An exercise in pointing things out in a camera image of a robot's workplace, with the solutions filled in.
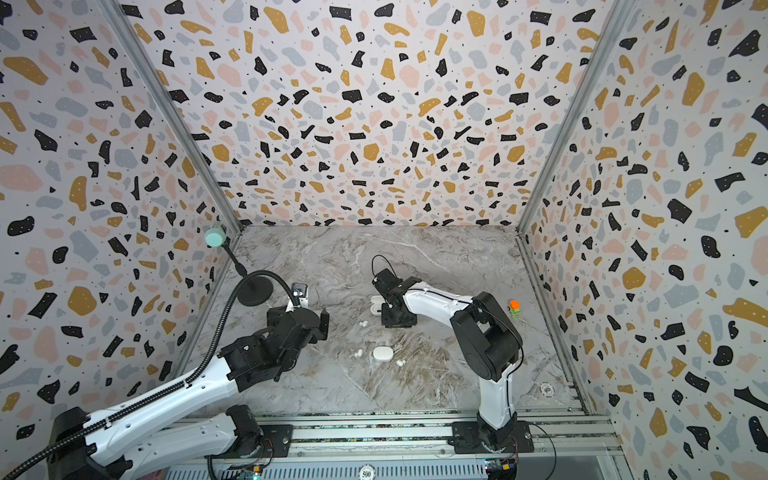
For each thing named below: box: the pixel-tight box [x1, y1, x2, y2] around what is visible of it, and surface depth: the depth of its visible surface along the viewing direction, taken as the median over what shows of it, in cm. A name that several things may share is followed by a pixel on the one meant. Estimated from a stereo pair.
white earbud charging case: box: [370, 295, 385, 316], surface depth 99 cm
